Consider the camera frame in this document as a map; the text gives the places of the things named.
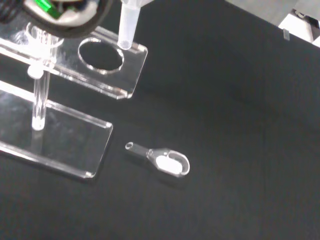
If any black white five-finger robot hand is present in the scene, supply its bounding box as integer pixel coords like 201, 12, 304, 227
0, 0, 114, 39

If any clear acrylic funnel stand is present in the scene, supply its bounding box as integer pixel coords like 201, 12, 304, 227
0, 22, 149, 180

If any glass weighing funnel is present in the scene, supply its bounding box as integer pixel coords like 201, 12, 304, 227
124, 141, 191, 178

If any black cloth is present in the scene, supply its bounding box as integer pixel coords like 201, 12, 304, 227
0, 0, 320, 240

